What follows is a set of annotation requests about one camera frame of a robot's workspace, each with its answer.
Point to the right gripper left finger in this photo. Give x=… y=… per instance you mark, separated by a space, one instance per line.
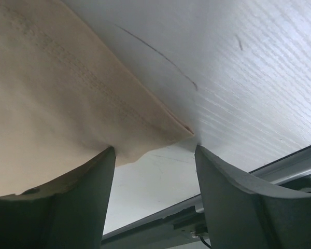
x=66 y=212

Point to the aluminium frame rail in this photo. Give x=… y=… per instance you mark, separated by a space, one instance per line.
x=157 y=203

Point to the beige t-shirt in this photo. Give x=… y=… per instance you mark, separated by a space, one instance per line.
x=65 y=97

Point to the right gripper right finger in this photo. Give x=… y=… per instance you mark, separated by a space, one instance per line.
x=243 y=211

